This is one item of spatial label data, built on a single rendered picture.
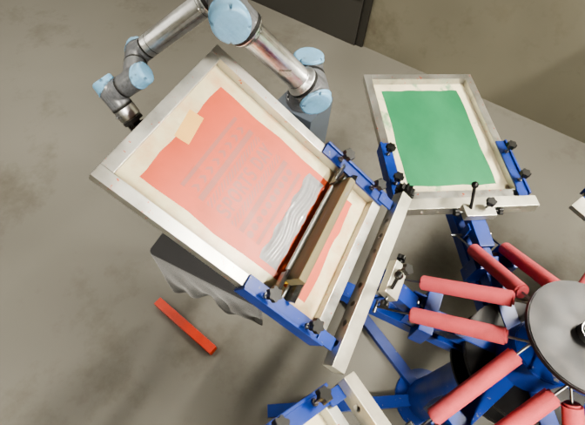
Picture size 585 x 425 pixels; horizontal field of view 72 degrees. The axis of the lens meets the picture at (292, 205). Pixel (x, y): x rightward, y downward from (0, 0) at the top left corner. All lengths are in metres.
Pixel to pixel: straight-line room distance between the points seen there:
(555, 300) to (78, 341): 2.29
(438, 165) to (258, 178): 0.97
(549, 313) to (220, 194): 0.98
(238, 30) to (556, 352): 1.22
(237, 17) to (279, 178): 0.49
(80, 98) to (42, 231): 1.23
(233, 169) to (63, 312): 1.75
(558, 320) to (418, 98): 1.31
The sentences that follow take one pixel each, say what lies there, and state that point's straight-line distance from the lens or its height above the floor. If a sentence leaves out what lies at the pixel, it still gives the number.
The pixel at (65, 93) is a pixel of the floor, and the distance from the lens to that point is 3.87.
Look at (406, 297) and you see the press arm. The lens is 1.44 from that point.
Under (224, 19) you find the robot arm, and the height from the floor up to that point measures 1.70.
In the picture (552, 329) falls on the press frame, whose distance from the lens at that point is 1.32.
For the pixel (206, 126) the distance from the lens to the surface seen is 1.26.
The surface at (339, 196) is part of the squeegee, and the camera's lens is 1.30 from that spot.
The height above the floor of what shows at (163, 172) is 1.46.
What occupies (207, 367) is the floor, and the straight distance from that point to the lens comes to 2.43.
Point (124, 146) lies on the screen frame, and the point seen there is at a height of 1.55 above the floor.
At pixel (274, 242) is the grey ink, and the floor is 1.27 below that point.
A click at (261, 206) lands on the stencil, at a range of 1.25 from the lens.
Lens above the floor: 2.36
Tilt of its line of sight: 57 degrees down
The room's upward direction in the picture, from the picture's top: 6 degrees clockwise
